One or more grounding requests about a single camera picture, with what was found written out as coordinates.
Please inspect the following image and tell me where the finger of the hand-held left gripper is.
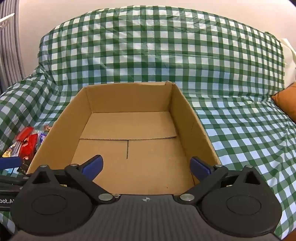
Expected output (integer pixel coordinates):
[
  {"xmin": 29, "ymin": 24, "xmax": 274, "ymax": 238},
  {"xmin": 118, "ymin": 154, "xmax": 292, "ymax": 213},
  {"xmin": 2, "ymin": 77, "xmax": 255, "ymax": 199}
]
[{"xmin": 0, "ymin": 157, "xmax": 22, "ymax": 169}]

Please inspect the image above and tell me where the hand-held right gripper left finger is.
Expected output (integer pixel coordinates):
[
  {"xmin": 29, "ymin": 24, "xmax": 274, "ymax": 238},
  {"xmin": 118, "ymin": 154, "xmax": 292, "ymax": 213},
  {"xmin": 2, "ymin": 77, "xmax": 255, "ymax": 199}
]
[{"xmin": 23, "ymin": 154, "xmax": 116, "ymax": 205}]

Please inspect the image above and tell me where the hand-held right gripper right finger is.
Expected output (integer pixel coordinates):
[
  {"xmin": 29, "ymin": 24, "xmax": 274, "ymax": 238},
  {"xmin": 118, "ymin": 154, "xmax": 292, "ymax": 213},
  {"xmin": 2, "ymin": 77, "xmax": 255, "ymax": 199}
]
[{"xmin": 178, "ymin": 156, "xmax": 266, "ymax": 205}]

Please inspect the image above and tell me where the clear candy packet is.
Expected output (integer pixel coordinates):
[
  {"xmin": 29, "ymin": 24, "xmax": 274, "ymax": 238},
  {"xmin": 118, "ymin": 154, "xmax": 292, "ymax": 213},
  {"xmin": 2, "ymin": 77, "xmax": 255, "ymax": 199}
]
[{"xmin": 2, "ymin": 141, "xmax": 23, "ymax": 160}]

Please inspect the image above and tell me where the red snack pouch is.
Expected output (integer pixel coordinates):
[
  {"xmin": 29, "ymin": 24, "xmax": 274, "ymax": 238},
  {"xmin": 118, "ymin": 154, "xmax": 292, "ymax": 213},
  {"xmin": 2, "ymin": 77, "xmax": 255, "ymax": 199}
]
[{"xmin": 18, "ymin": 133, "xmax": 39, "ymax": 174}]

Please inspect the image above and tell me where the cardboard box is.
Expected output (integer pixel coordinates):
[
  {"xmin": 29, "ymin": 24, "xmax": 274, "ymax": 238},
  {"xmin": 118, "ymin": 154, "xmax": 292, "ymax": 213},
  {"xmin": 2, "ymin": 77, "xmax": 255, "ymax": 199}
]
[{"xmin": 26, "ymin": 81, "xmax": 221, "ymax": 195}]

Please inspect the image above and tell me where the grey curtain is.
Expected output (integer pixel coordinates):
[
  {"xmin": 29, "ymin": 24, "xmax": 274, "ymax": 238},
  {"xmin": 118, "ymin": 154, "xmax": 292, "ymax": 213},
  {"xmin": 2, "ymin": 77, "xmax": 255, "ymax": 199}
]
[{"xmin": 0, "ymin": 0, "xmax": 26, "ymax": 87}]

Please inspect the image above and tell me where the orange cushion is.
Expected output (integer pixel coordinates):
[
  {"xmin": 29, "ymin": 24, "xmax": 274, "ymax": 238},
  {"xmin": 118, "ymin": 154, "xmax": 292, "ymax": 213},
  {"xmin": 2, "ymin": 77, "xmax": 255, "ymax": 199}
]
[{"xmin": 271, "ymin": 84, "xmax": 296, "ymax": 123}]

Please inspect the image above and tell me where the green checkered cloth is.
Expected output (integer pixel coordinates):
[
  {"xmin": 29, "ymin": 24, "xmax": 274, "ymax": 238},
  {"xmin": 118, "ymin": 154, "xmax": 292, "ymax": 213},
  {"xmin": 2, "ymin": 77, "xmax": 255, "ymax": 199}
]
[{"xmin": 0, "ymin": 6, "xmax": 296, "ymax": 239}]

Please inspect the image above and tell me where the white plastic bar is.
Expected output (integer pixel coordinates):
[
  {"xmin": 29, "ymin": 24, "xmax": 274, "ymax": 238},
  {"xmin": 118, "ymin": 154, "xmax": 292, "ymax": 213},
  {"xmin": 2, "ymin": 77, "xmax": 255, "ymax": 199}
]
[{"xmin": 0, "ymin": 13, "xmax": 16, "ymax": 31}]

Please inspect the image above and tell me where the white pillow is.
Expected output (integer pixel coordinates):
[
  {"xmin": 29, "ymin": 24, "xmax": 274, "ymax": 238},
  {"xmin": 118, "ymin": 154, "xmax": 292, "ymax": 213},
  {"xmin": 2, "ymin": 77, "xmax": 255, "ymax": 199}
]
[{"xmin": 279, "ymin": 38, "xmax": 296, "ymax": 89}]

